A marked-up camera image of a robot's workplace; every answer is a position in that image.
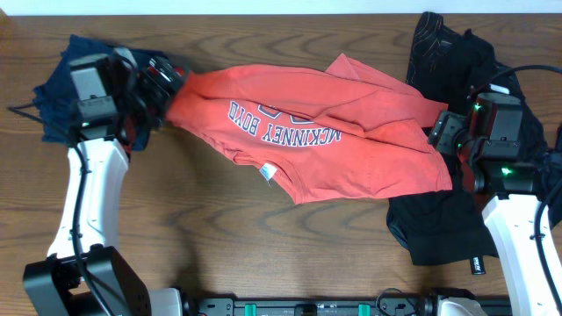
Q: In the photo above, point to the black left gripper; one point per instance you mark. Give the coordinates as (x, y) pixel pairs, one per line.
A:
(165, 96)

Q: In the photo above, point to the black clothes pile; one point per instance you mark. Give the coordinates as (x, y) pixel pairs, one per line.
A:
(447, 226)

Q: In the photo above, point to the orange printed t-shirt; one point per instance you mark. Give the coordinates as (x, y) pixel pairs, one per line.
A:
(349, 131)

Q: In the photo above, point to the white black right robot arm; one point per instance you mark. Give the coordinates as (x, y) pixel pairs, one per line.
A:
(514, 212)

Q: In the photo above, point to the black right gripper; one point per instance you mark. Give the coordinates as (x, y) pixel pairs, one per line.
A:
(446, 127)

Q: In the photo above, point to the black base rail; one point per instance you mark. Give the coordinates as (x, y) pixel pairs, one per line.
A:
(377, 307)

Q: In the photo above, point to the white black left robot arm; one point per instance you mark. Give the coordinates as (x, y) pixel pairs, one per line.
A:
(84, 273)

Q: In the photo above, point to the folded navy blue garment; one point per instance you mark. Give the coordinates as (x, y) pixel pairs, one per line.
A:
(55, 98)

